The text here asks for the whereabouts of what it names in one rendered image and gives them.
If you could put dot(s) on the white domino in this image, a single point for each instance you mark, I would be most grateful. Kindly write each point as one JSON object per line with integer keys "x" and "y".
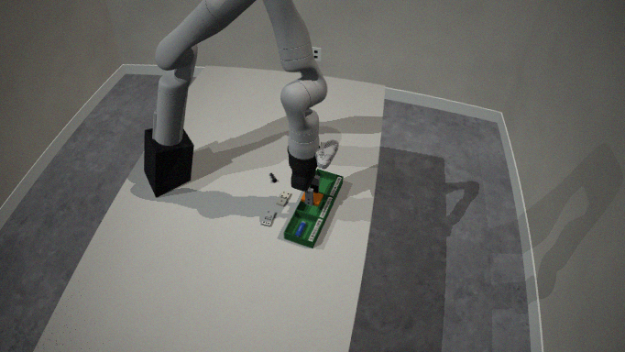
{"x": 267, "y": 220}
{"x": 283, "y": 198}

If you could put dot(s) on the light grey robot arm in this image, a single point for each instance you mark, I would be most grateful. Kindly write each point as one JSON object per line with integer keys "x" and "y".
{"x": 206, "y": 20}

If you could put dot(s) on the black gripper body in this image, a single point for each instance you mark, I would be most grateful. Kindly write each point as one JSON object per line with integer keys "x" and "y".
{"x": 304, "y": 158}

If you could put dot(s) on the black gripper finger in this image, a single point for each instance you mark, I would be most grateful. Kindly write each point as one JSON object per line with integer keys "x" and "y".
{"x": 315, "y": 183}
{"x": 309, "y": 196}

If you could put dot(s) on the green rack of labelled bins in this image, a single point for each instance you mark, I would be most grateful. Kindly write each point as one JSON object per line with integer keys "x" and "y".
{"x": 314, "y": 216}

